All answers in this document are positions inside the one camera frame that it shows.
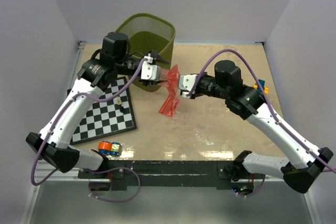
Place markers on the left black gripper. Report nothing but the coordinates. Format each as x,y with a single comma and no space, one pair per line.
150,82

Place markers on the red plastic trash bag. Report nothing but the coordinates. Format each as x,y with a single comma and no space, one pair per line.
170,78

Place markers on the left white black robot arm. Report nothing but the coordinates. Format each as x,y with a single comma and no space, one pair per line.
106,75

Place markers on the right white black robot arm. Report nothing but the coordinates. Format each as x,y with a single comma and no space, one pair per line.
303,161

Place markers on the olive green mesh trash bin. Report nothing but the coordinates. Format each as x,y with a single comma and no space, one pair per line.
146,32

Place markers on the cream chess piece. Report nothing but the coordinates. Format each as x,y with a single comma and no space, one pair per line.
118,101

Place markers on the black white chessboard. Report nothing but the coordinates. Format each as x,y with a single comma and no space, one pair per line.
105,119

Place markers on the orange blue toy car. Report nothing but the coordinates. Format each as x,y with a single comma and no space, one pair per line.
109,148

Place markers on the colourful toy block stack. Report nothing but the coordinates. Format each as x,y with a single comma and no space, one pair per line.
261,87

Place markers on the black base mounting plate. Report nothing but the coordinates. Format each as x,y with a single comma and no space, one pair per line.
221,175

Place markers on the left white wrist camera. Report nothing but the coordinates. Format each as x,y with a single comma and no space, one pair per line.
150,71

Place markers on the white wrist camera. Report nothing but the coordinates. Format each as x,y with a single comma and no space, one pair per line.
150,71
185,85

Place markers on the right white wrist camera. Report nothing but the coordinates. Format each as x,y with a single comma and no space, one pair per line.
185,85

